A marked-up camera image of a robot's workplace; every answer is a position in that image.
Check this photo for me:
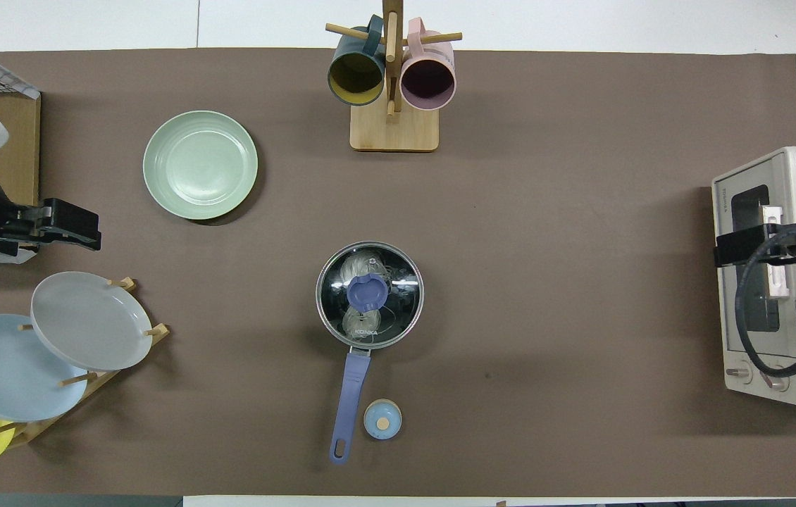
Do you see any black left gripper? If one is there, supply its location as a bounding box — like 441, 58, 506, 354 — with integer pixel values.
0, 199, 101, 254

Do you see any white vermicelli bundle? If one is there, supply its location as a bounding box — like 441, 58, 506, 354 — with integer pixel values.
338, 249, 393, 340

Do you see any glass lid blue knob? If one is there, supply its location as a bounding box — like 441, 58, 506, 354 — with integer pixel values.
316, 241, 425, 351

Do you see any grey plate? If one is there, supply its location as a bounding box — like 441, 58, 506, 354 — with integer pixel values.
30, 271, 154, 373

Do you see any light blue plate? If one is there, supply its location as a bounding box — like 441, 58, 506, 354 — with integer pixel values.
0, 313, 89, 423

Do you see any wooden plate rack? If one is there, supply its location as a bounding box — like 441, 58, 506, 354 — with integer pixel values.
0, 277, 171, 450

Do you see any pale green plate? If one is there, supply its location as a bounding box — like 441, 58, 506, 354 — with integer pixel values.
143, 111, 259, 221

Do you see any brown table mat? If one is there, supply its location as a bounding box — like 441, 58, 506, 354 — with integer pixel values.
0, 47, 796, 498

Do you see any dark teal mug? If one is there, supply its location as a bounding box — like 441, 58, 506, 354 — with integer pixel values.
328, 15, 387, 107

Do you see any wooden mug tree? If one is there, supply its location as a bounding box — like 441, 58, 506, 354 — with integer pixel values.
325, 0, 464, 153

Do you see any pink mug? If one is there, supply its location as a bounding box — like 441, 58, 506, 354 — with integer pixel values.
399, 18, 457, 111

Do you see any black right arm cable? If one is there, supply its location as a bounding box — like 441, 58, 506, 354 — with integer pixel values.
735, 223, 796, 379

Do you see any black wire basket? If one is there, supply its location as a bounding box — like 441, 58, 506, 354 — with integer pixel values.
0, 58, 41, 99

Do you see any black pot blue handle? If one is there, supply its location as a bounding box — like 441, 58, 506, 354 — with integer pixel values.
316, 241, 425, 465

